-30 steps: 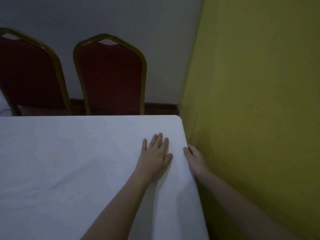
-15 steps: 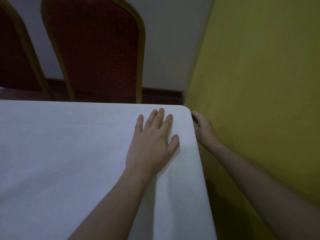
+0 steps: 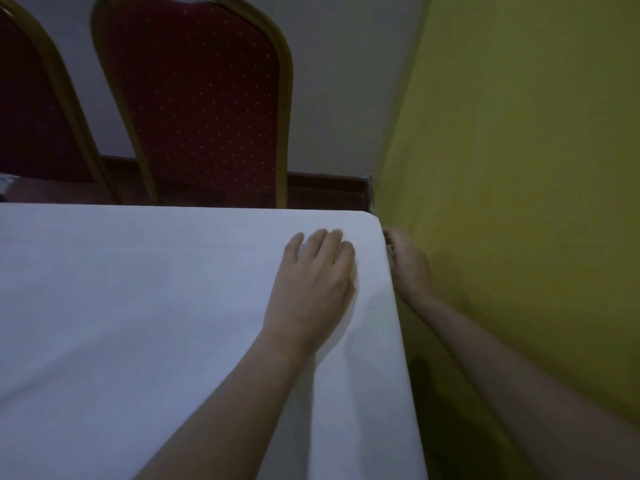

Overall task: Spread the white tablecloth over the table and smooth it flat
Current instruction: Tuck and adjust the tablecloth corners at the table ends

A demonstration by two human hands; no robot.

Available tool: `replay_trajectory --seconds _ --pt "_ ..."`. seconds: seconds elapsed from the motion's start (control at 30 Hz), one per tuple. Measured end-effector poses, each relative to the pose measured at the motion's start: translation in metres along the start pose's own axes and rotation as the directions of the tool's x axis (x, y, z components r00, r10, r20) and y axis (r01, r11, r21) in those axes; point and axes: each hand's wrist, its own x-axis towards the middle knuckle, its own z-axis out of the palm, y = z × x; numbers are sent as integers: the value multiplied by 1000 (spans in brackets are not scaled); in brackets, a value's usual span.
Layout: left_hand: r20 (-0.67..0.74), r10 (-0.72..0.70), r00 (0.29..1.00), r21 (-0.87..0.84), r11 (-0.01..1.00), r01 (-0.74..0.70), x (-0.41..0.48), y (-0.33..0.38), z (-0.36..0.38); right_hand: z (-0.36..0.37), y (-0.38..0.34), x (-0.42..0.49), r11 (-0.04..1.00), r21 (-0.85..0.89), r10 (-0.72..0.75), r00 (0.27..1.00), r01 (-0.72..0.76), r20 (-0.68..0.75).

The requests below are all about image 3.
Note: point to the person's right hand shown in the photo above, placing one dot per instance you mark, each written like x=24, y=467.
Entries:
x=411, y=272

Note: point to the white tablecloth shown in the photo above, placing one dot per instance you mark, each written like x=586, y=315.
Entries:
x=125, y=314

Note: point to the person's left little finger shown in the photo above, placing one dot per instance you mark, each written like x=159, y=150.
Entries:
x=293, y=248

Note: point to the person's right fingers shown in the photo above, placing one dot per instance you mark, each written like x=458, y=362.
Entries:
x=395, y=243

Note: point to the person's left forearm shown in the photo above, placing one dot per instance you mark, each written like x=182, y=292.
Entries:
x=235, y=414

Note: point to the person's right forearm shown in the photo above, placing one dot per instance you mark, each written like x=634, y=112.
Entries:
x=520, y=384

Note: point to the grey crumpled plastic wrap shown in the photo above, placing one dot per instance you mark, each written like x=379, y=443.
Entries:
x=7, y=188

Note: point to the person's left hand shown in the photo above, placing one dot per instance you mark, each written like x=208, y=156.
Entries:
x=307, y=294

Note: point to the person's left middle finger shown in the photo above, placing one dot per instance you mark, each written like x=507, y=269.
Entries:
x=332, y=248

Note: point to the red dotted gold-framed chair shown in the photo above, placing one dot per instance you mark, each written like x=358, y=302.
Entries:
x=35, y=109
x=200, y=99

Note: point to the brown wooden baseboard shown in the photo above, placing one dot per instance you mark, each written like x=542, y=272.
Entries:
x=325, y=189

